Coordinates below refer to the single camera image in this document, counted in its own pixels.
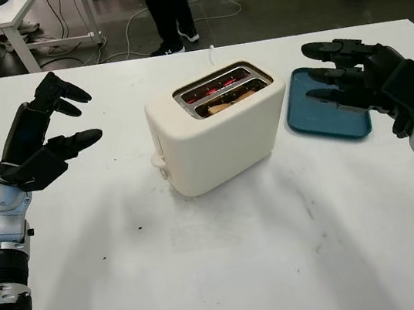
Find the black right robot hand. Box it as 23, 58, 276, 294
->
298, 29, 414, 152

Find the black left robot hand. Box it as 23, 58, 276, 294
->
0, 66, 107, 170

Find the toast slice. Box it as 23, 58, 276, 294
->
204, 89, 259, 117

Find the cream two-slot toaster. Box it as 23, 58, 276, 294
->
139, 54, 300, 203

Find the person in black trousers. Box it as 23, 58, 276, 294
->
140, 0, 203, 59

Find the blue plastic tray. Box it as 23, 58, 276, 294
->
278, 58, 375, 150

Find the white sneaker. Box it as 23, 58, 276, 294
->
18, 20, 42, 35

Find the white office desk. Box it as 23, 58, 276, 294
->
0, 0, 110, 78

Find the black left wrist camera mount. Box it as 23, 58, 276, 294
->
7, 143, 72, 195

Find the white floor cable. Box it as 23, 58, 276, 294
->
91, 0, 264, 65

